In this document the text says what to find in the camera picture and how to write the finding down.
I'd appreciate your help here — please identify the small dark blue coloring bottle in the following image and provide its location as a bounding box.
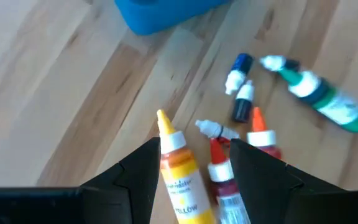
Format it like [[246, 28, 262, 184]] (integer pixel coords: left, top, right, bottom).
[[224, 52, 255, 96]]

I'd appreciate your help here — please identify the large red-tipped coloring bottle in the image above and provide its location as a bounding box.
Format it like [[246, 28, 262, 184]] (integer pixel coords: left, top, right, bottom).
[[208, 138, 251, 224]]

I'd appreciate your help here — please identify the large orange-tipped coloring bottle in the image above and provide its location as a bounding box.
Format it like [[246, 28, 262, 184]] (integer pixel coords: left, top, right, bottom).
[[246, 107, 283, 161]]

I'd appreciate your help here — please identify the small black coloring bottle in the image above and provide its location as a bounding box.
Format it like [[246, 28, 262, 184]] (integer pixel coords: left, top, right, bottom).
[[231, 80, 256, 123], [259, 54, 301, 73]]

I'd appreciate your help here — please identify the large yellow-tipped coloring bottle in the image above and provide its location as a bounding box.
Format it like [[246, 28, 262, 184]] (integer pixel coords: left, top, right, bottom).
[[156, 109, 216, 224]]

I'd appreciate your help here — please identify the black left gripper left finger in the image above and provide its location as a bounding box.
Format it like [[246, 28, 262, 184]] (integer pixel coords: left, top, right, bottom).
[[0, 136, 162, 224]]

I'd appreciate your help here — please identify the large green coloring bottle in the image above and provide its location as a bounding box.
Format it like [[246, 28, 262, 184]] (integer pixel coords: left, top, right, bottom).
[[277, 67, 358, 134]]

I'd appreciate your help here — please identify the small white-capped coloring bottle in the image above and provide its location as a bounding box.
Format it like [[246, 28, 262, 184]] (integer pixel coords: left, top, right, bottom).
[[195, 119, 241, 141]]

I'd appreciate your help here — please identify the blue plastic bin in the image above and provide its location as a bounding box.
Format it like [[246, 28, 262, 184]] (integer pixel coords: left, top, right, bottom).
[[114, 0, 232, 35]]

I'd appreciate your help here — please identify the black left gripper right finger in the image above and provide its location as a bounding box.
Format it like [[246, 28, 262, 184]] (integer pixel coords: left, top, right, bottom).
[[229, 138, 358, 224]]

